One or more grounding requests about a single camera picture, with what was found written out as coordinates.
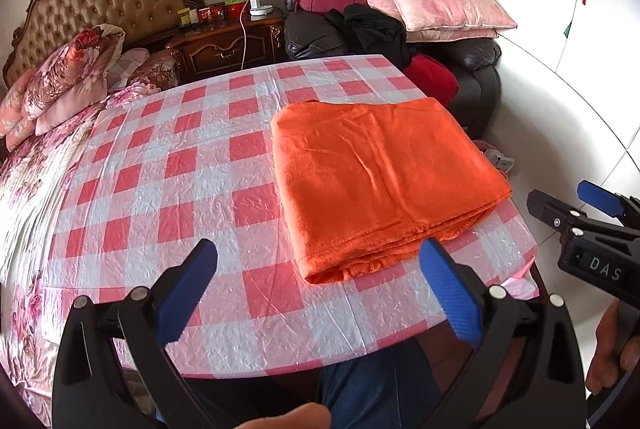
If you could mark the red box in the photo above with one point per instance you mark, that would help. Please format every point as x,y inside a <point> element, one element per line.
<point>210,14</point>

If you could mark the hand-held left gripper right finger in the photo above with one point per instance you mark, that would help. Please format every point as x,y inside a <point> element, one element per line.
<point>450,294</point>

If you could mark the folded pink floral quilt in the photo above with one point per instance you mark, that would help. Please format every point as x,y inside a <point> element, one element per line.
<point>65,79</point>

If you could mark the person's leg in jeans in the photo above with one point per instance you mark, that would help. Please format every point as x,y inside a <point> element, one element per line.
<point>380,384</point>

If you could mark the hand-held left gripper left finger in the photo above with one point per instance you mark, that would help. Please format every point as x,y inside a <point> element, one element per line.
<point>187,294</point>

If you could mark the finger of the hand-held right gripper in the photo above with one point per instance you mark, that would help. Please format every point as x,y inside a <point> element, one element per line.
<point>597,196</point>
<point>545,209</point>

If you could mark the person's left hand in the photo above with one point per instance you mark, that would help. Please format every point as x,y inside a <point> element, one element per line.
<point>285,419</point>

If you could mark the yellow box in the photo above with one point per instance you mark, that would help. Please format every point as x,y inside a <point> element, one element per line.
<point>187,16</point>

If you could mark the black clothing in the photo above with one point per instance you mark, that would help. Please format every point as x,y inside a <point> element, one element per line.
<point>370,29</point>

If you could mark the white bin with pink bag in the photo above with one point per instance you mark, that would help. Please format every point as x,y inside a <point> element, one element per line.
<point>482,145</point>

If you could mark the bed with floral sheet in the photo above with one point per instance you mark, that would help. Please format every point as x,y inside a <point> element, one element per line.
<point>30,189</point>

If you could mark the red cushion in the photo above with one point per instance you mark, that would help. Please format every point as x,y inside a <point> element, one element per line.
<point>430,79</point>

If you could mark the maroon bolster cushion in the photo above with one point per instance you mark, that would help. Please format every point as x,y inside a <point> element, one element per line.
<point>325,0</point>

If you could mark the red container with green top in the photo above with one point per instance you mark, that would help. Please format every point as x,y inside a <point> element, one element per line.
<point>235,9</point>

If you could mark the dark wooden nightstand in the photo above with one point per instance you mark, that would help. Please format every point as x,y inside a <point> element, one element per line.
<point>225,49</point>

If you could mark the orange pants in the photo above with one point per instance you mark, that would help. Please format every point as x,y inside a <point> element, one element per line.
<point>375,169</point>

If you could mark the red white checkered tablecloth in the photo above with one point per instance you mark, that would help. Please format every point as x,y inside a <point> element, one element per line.
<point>175,169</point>

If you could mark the white round device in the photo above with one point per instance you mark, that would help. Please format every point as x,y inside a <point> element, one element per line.
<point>262,12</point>

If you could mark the person's right hand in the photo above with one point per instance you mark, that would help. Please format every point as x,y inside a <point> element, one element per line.
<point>602,359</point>

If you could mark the dark floral pillow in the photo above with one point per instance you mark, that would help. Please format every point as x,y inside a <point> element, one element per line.
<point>155,76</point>

